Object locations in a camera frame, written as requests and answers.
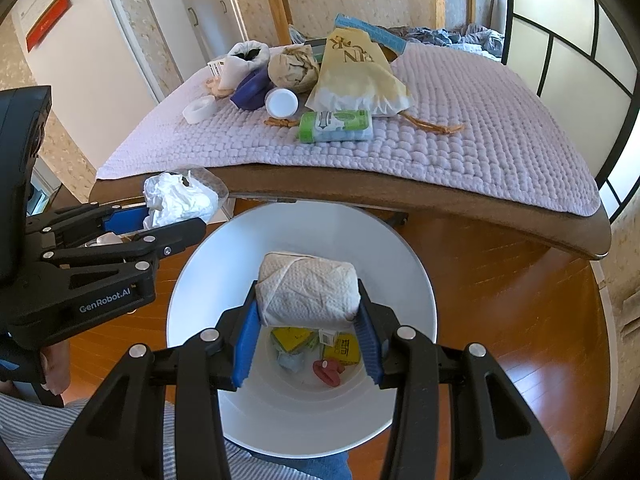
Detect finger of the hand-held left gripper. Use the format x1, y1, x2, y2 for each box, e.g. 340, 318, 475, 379
25, 201, 152, 249
42, 216, 207, 269

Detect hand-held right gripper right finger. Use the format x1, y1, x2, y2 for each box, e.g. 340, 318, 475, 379
356, 285, 571, 480

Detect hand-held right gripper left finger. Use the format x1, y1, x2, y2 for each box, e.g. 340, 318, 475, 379
42, 280, 263, 480

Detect yellow packet with dark print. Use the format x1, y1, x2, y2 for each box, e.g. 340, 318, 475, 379
325, 335, 362, 366

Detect white plastic bag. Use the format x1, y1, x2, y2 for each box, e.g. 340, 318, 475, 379
142, 169, 229, 232

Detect plain yellow packet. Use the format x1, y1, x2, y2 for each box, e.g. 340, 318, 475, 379
270, 327, 314, 354

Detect pink cloth piece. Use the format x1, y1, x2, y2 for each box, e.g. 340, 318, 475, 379
312, 358, 346, 387

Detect white paper towel wad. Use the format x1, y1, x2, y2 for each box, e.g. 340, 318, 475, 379
257, 252, 362, 329

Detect white plastic bin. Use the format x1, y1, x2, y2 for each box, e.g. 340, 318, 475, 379
166, 203, 439, 458

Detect person's left hand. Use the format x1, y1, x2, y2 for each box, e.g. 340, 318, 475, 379
42, 341, 72, 396

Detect blue jeans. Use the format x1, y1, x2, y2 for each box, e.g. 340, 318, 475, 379
250, 452, 352, 480

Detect white tape roll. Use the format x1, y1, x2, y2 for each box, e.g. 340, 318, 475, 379
182, 97, 219, 124

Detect striped shirt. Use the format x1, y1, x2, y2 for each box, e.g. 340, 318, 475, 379
0, 391, 322, 480

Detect purple cloth piece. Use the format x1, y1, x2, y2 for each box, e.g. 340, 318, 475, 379
229, 67, 274, 111

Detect white round jar lid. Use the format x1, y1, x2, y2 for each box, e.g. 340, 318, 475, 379
264, 87, 300, 119

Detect white bag with dark contents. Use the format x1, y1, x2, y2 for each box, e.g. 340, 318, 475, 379
219, 39, 271, 96

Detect green and white tissue pack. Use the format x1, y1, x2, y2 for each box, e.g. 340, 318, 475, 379
298, 108, 375, 144

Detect crumpled brown paper ball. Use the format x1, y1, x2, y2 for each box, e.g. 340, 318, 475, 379
267, 44, 321, 94

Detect white wardrobe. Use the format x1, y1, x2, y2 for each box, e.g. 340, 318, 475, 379
134, 0, 249, 77

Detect purple quilted mat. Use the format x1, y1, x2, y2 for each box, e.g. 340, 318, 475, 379
95, 42, 601, 216

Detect grey flat box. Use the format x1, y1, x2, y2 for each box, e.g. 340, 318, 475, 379
302, 37, 329, 61

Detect yellow paper bag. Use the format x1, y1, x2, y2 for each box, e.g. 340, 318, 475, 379
304, 27, 414, 119

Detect long blue carton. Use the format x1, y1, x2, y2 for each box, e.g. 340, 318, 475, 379
333, 13, 411, 56

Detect blue bedding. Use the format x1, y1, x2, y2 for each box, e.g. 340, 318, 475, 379
399, 24, 507, 62

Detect black framed sliding screen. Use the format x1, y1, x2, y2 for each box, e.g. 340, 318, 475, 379
502, 0, 640, 212

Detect red and white wall poster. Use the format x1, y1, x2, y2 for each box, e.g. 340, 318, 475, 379
12, 0, 76, 54

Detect orange twisted paper string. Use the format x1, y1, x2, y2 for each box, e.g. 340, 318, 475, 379
402, 112, 466, 136

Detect wooden bunk bed frame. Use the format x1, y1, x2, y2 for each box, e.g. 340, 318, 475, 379
257, 0, 512, 47

